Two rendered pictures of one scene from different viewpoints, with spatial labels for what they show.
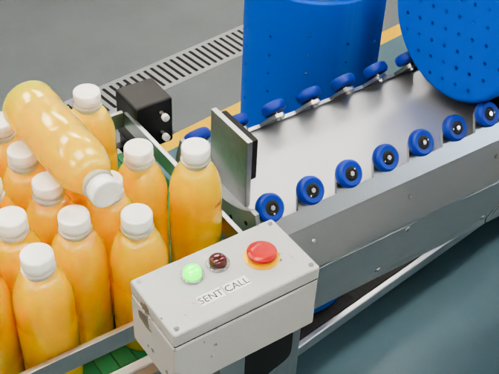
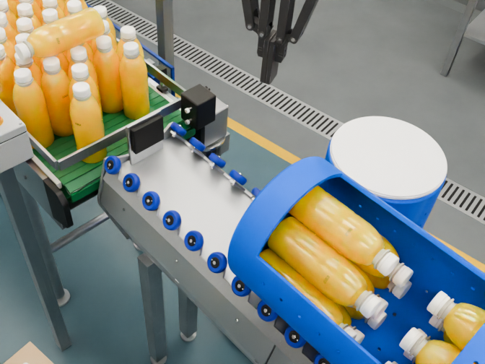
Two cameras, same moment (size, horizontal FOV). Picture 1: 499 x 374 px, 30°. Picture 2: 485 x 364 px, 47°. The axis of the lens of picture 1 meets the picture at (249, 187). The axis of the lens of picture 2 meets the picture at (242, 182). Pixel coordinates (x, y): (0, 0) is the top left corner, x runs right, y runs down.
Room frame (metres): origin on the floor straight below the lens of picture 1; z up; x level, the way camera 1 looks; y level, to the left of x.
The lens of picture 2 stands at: (1.14, -1.01, 1.94)
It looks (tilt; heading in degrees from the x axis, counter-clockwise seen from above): 47 degrees down; 78
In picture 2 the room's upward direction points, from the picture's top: 5 degrees clockwise
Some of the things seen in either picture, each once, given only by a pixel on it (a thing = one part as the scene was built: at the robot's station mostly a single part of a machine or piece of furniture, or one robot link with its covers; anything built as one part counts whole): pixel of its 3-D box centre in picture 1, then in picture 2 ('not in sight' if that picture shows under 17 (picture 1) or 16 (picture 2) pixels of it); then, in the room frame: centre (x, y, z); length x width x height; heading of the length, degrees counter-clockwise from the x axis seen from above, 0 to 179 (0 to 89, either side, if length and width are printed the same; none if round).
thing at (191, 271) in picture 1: (192, 271); not in sight; (0.75, 0.06, 1.11); 0.02 x 0.02 x 0.01
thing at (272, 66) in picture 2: not in sight; (273, 58); (1.31, -0.37, 1.49); 0.03 x 0.01 x 0.07; 58
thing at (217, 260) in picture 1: (217, 260); not in sight; (0.77, 0.03, 1.11); 0.02 x 0.02 x 0.01
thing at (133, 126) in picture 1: (189, 186); (128, 129); (1.07, 0.09, 0.96); 0.40 x 0.01 x 0.03; 36
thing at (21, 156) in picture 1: (22, 153); not in sight; (0.95, 0.30, 1.11); 0.04 x 0.04 x 0.02
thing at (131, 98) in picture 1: (145, 119); (196, 109); (1.25, 0.18, 0.95); 0.10 x 0.07 x 0.10; 36
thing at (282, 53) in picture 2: not in sight; (288, 45); (1.32, -0.38, 1.52); 0.03 x 0.01 x 0.05; 148
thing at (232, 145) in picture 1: (234, 156); (146, 139); (1.11, 0.03, 0.99); 0.10 x 0.02 x 0.12; 36
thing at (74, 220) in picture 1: (73, 220); (23, 57); (0.82, 0.21, 1.11); 0.04 x 0.04 x 0.02
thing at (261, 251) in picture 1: (261, 253); not in sight; (0.79, -0.02, 1.11); 0.04 x 0.04 x 0.01
